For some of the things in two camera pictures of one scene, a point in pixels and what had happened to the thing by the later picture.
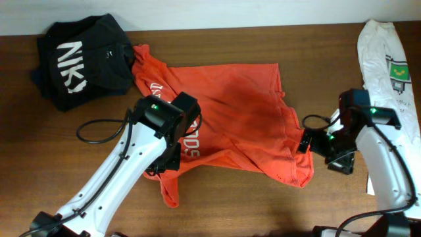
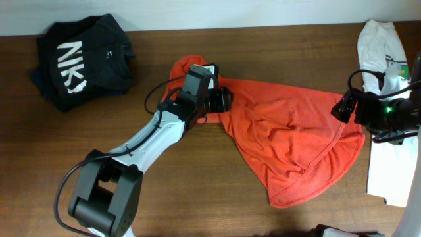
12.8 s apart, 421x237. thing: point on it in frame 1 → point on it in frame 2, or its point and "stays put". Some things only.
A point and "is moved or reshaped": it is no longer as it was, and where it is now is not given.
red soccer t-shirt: (243, 120) is moved or reshaped
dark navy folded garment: (43, 78) stays put
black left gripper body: (171, 162) → (216, 100)
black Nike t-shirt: (87, 58) stays put
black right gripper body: (335, 147) → (381, 117)
